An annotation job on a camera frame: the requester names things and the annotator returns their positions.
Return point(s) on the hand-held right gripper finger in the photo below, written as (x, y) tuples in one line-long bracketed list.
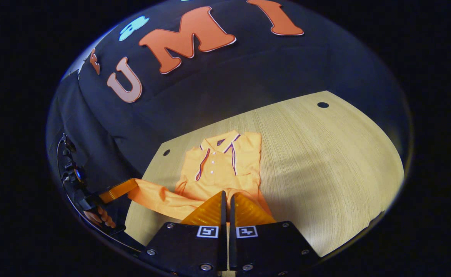
[(223, 211), (232, 215)]

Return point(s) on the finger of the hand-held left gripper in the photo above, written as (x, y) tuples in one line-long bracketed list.
[(119, 190)]

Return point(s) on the orange T-shirt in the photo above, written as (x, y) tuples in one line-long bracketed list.
[(225, 165)]

